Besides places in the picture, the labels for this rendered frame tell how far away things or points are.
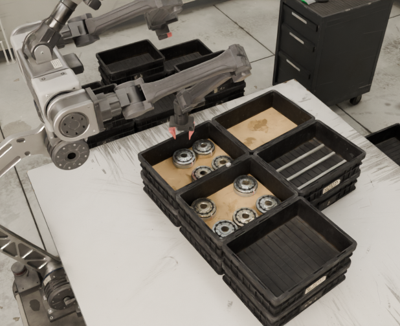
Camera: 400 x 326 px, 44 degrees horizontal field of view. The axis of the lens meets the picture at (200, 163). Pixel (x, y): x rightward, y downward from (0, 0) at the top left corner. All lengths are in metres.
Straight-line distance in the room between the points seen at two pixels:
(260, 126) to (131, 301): 1.04
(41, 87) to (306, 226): 1.12
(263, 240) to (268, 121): 0.73
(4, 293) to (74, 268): 0.97
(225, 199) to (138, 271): 0.46
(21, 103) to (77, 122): 2.76
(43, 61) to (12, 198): 1.90
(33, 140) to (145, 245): 0.62
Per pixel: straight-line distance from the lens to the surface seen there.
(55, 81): 1.57
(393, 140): 3.39
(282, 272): 1.86
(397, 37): 5.09
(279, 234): 1.97
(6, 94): 4.41
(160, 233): 2.13
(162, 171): 2.19
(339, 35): 3.45
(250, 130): 2.40
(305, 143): 2.36
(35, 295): 2.63
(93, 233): 2.18
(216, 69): 1.57
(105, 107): 1.51
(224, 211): 2.02
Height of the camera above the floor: 2.37
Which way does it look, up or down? 44 degrees down
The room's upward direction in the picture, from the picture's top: 2 degrees counter-clockwise
